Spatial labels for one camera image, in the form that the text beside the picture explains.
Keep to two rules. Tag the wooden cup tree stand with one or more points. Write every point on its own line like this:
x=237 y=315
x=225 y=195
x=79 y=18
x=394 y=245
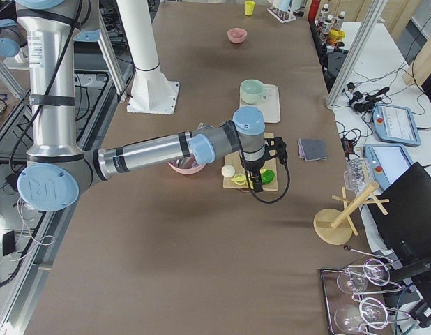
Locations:
x=336 y=227

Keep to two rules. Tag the green lime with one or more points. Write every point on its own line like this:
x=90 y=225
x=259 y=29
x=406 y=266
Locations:
x=267 y=176

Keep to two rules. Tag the blue teach pendant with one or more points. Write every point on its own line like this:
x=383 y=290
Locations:
x=388 y=162
x=395 y=124

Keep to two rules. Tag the wine glass rack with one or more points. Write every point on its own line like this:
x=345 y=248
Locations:
x=353 y=296

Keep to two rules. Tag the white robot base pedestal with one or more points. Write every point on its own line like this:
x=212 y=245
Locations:
x=151 y=92

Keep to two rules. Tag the large pink bowl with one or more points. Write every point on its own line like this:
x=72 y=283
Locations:
x=186 y=166

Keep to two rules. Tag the cream rabbit tray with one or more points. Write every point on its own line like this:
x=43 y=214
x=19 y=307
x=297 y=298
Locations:
x=270 y=104

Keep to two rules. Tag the white steamed bun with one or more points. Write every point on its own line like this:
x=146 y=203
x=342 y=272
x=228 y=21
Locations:
x=228 y=171

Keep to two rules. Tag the grey folded cloth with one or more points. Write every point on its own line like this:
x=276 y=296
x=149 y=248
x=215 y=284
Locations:
x=312 y=150

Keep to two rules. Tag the small pink bowl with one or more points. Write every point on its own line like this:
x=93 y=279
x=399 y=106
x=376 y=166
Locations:
x=237 y=35

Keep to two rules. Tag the yellow plastic cup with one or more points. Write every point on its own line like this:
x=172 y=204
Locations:
x=249 y=7

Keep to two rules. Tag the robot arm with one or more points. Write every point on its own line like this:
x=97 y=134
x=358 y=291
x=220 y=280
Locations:
x=57 y=170

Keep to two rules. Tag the aluminium frame post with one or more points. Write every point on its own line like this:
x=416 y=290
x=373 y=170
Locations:
x=360 y=40

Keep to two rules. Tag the wooden cutting board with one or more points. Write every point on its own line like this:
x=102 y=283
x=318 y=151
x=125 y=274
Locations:
x=234 y=159

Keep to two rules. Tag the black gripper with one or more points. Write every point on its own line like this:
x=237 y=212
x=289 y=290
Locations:
x=253 y=165

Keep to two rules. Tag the black monitor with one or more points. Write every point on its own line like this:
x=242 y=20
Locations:
x=406 y=229

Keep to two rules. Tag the lemon half slice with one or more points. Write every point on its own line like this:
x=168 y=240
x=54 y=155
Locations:
x=239 y=179

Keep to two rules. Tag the stacked green bowls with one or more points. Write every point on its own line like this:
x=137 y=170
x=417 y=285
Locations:
x=251 y=91

